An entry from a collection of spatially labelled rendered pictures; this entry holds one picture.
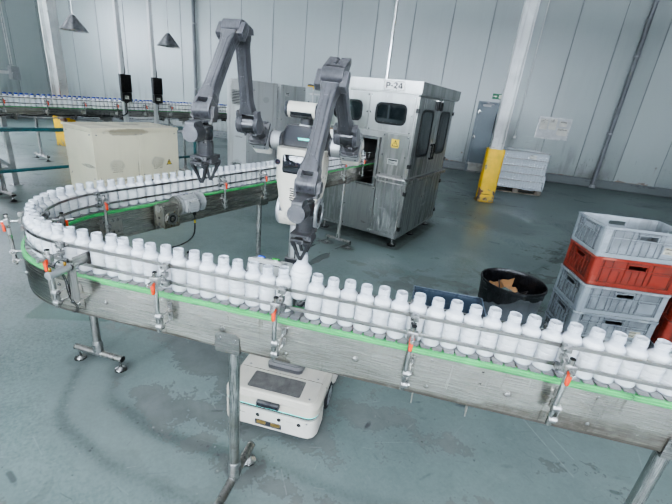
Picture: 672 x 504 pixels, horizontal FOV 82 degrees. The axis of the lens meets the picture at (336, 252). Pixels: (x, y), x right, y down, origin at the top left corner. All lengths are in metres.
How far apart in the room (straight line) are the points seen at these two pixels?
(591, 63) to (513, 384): 12.82
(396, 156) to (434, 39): 8.71
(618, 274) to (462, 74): 10.48
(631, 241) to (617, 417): 1.96
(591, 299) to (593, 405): 1.97
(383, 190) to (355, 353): 3.75
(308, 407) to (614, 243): 2.34
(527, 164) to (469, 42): 4.46
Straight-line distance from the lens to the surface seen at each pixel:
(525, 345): 1.37
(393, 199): 4.92
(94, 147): 5.08
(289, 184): 1.86
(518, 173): 10.58
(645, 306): 3.60
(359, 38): 13.52
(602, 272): 3.34
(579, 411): 1.50
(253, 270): 1.38
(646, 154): 14.56
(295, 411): 2.16
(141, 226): 2.72
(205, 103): 1.50
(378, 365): 1.38
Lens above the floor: 1.73
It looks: 22 degrees down
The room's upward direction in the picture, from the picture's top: 6 degrees clockwise
